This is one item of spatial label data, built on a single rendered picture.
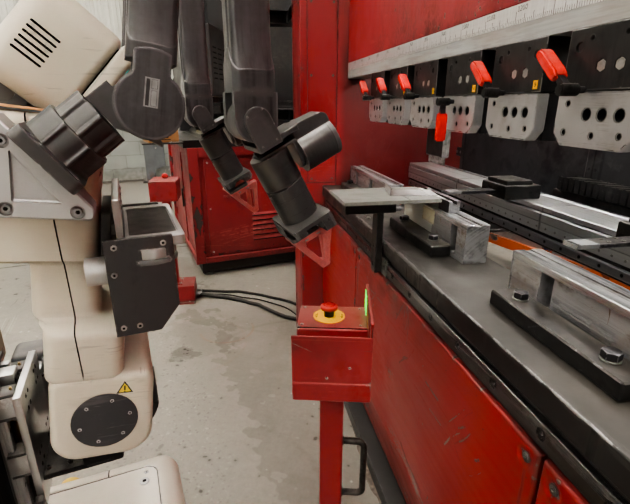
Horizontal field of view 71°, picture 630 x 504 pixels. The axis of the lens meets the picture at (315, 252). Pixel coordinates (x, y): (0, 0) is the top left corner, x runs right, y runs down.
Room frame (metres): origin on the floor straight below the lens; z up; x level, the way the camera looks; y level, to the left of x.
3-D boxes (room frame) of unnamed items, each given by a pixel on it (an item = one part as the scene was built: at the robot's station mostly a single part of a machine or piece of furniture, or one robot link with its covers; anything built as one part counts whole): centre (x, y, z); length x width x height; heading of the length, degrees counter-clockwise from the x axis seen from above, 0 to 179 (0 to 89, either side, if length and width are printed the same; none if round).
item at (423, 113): (1.25, -0.33, 1.26); 0.15 x 0.09 x 0.17; 10
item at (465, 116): (1.05, -0.36, 1.26); 0.15 x 0.09 x 0.17; 10
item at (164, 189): (2.67, 0.92, 0.41); 0.25 x 0.20 x 0.83; 100
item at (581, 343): (0.62, -0.39, 0.89); 0.30 x 0.05 x 0.03; 10
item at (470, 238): (1.17, -0.34, 0.92); 0.39 x 0.06 x 0.10; 10
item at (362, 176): (1.77, -0.24, 0.92); 0.50 x 0.06 x 0.10; 10
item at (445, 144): (1.22, -0.33, 1.13); 0.10 x 0.02 x 0.10; 10
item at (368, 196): (1.20, -0.19, 1.00); 0.26 x 0.18 x 0.01; 100
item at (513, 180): (1.24, -0.49, 1.01); 0.26 x 0.12 x 0.05; 100
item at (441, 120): (1.06, -0.30, 1.20); 0.04 x 0.02 x 0.10; 100
